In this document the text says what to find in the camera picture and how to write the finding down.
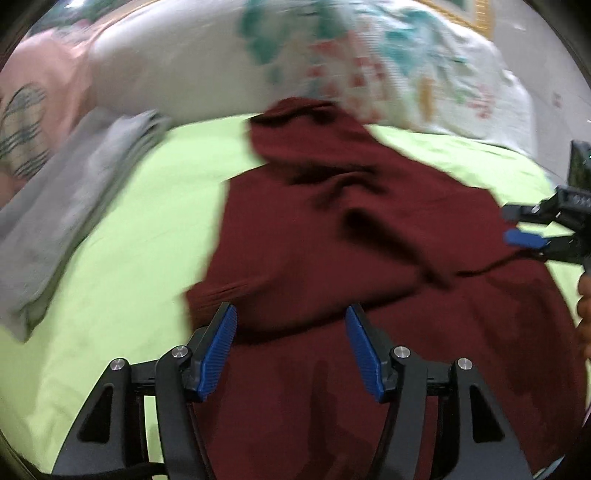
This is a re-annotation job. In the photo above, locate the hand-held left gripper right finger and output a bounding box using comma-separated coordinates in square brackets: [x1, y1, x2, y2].
[345, 303, 534, 480]

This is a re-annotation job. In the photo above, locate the white floral print pillow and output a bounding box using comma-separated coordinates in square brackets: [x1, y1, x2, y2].
[87, 0, 537, 154]

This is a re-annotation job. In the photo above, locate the gold framed landscape painting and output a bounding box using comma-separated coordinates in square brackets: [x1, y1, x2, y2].
[434, 0, 498, 37]

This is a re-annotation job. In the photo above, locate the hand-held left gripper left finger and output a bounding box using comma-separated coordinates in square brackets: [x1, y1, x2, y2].
[52, 302, 238, 480]

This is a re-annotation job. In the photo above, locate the light green bed sheet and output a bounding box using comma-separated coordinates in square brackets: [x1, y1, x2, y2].
[0, 113, 568, 480]

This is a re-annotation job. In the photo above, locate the dark red knit sweater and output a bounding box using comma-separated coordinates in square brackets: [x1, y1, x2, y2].
[184, 97, 588, 480]

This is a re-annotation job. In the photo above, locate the person's right hand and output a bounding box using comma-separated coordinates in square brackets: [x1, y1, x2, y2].
[575, 271, 591, 361]

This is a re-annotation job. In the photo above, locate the grey folded cloth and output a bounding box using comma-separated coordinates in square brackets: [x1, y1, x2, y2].
[0, 110, 175, 343]

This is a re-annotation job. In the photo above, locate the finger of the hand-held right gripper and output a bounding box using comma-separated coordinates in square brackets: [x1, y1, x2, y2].
[503, 228, 591, 267]
[502, 186, 591, 229]

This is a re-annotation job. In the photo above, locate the pink heart print quilt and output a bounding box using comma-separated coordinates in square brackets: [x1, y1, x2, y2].
[0, 18, 114, 208]

